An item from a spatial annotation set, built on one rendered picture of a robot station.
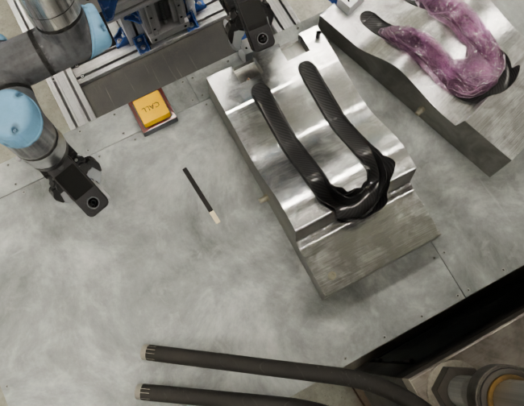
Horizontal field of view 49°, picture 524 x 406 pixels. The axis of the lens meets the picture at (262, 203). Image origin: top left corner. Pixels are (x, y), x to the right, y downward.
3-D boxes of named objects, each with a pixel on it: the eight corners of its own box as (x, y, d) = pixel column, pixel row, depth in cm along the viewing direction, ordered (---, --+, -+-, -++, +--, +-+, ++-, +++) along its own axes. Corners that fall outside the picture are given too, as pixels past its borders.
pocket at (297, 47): (276, 52, 122) (276, 43, 119) (298, 42, 123) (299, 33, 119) (286, 69, 121) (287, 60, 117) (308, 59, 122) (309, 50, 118)
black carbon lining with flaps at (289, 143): (246, 93, 118) (244, 71, 109) (313, 60, 120) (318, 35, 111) (330, 239, 110) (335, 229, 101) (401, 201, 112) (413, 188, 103)
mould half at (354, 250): (210, 97, 125) (203, 66, 112) (313, 47, 128) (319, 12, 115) (322, 300, 114) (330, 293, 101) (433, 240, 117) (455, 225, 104)
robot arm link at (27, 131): (18, 72, 83) (41, 121, 81) (46, 105, 93) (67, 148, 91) (-33, 97, 82) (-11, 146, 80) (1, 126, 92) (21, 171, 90)
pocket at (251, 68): (231, 74, 121) (230, 65, 117) (253, 64, 121) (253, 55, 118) (241, 91, 120) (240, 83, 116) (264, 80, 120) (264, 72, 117)
